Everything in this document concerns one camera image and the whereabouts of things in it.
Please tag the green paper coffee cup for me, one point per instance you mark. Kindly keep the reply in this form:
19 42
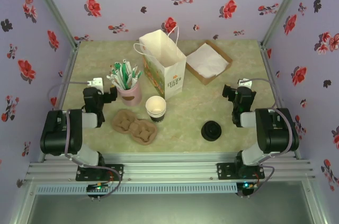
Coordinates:
155 105

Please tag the right aluminium corner post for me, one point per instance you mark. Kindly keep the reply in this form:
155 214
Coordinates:
284 9

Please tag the black plastic cup lid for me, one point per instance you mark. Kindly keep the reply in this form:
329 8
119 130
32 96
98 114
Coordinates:
211 131

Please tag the pink straw holder cup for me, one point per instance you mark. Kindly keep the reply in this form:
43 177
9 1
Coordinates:
131 98

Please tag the aluminium side rail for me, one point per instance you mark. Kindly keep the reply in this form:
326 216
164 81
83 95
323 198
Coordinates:
72 57
270 75

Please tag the right controller board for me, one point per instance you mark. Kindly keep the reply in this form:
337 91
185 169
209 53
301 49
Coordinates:
246 187

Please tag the controller board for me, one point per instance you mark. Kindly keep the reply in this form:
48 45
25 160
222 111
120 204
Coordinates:
246 187
96 188

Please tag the left aluminium corner post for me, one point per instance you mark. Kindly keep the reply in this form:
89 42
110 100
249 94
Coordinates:
54 9

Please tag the white printed paper bag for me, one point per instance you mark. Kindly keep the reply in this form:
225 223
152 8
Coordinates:
173 75

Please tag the brown pulp cup carrier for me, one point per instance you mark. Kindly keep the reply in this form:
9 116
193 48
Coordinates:
132 128

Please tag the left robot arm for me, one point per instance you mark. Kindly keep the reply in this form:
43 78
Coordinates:
61 131

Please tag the left controller board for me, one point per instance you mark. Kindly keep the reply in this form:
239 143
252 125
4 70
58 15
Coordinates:
96 188

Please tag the right aluminium side rail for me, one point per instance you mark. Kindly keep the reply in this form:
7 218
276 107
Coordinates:
270 75

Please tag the left aluminium side rail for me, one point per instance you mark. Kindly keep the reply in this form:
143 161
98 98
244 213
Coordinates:
72 57

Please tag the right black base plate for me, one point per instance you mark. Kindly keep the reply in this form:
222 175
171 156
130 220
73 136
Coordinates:
225 171

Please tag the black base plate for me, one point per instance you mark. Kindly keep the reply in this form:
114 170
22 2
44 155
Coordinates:
116 173
225 171

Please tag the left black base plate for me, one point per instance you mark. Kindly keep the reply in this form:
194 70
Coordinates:
116 173

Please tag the white paper napkin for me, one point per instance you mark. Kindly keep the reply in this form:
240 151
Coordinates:
206 59

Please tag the aluminium corner post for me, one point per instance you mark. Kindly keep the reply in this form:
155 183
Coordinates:
284 9
54 9

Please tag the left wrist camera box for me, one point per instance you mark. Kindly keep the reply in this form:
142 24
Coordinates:
96 83

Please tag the brown cardboard box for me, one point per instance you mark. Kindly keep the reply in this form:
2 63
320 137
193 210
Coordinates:
197 74

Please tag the front aluminium rail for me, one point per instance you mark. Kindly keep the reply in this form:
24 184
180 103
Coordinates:
169 168

